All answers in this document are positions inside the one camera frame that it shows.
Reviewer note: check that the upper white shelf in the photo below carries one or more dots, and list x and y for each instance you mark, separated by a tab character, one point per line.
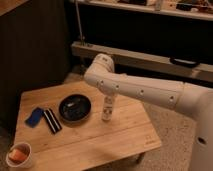
146	9

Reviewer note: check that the orange object in cup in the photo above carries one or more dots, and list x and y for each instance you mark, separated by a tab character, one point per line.
17	156

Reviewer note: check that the black handle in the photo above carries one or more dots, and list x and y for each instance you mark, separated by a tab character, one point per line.
184	63

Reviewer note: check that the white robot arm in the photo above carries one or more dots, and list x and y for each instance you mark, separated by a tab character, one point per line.
184	98

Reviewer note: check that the grey metal shelf rail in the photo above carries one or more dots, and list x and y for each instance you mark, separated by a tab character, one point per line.
144	61

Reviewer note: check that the blue sponge block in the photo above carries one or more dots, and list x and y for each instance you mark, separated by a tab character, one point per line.
35	117

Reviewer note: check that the vertical metal pole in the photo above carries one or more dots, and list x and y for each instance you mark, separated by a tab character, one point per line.
79	22

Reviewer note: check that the black white striped box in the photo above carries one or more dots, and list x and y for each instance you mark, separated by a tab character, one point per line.
52	121

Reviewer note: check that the white labelled plastic bottle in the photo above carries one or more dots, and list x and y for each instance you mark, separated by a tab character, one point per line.
107	108

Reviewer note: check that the black round bowl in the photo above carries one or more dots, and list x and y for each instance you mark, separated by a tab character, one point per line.
75	108

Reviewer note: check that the wooden low table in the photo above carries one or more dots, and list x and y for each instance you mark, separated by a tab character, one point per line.
87	144

